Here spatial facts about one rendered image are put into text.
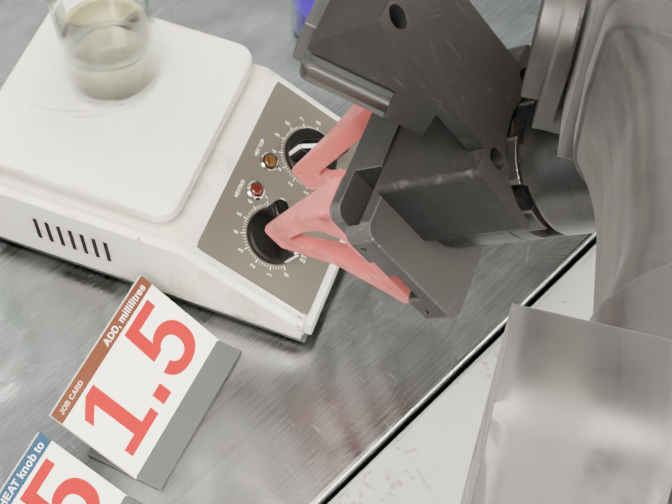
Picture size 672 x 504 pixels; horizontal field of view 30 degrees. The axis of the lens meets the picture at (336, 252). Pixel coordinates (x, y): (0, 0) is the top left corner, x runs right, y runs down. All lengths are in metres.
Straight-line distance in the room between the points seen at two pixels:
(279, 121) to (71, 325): 0.16
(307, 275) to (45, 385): 0.16
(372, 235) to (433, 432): 0.22
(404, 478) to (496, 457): 0.48
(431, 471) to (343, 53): 0.29
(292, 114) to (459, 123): 0.26
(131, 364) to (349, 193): 0.21
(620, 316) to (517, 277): 0.51
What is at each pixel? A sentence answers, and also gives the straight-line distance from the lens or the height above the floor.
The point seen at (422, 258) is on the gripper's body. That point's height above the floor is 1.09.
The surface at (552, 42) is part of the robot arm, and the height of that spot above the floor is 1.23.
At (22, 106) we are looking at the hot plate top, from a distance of 0.70.
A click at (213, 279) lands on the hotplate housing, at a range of 0.67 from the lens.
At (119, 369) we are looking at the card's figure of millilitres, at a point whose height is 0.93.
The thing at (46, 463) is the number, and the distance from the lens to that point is 0.65.
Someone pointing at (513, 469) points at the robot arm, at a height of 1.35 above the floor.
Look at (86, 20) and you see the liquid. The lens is 0.68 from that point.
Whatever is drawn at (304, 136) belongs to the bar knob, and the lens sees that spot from 0.71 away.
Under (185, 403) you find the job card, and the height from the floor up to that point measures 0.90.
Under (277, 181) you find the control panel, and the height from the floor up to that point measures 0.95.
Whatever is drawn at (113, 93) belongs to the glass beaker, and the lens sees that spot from 0.67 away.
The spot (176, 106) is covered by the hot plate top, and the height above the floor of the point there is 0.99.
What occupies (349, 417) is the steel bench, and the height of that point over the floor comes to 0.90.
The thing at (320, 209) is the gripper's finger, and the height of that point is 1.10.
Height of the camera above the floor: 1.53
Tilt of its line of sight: 60 degrees down
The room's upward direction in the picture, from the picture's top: 3 degrees clockwise
